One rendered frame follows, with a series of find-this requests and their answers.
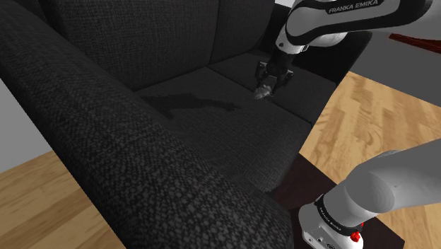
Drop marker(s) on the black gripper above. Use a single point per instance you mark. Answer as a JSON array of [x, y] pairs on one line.
[[277, 65]]

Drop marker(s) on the dark robot stand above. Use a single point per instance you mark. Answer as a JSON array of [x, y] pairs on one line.
[[310, 186]]

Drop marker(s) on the small grey fluffy object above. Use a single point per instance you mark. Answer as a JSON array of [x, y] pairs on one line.
[[262, 92]]

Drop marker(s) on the dark red furniture edge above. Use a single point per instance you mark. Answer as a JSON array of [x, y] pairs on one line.
[[418, 42]]

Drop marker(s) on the dark grey fabric sofa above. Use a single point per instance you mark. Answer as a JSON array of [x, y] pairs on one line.
[[144, 113]]

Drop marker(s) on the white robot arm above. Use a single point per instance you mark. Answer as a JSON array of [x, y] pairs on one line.
[[365, 193]]

